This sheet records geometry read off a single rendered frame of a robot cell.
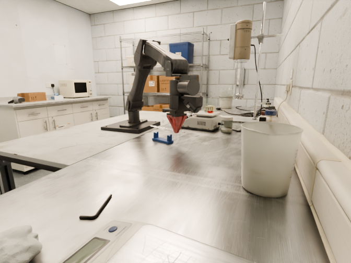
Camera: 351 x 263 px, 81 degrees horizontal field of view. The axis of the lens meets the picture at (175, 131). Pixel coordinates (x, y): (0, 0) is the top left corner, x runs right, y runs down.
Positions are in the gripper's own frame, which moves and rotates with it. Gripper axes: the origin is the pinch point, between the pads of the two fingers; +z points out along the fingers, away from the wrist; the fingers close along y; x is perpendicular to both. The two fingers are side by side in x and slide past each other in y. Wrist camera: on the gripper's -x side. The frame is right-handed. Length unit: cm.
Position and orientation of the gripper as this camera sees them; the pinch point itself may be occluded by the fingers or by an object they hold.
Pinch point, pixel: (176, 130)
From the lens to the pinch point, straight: 83.2
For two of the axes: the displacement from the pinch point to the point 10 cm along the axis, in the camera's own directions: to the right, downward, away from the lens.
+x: -7.6, -1.6, 6.3
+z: -0.1, 9.7, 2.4
